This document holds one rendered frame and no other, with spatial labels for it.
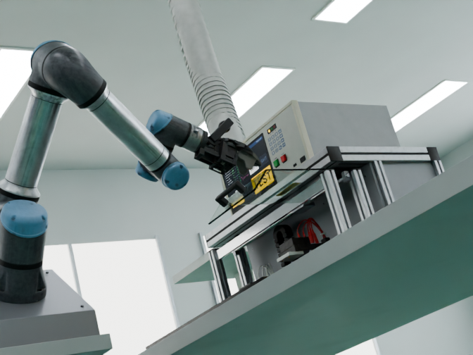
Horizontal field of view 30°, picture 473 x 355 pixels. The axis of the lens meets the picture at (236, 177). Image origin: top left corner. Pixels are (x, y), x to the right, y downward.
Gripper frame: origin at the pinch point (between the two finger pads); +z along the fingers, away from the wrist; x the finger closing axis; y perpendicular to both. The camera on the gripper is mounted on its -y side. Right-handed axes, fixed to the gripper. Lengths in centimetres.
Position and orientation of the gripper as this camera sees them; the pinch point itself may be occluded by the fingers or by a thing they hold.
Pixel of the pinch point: (257, 161)
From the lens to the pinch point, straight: 262.2
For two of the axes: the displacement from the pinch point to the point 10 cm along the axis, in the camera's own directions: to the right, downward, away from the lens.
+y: -1.2, 8.3, -5.4
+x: 5.2, -4.1, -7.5
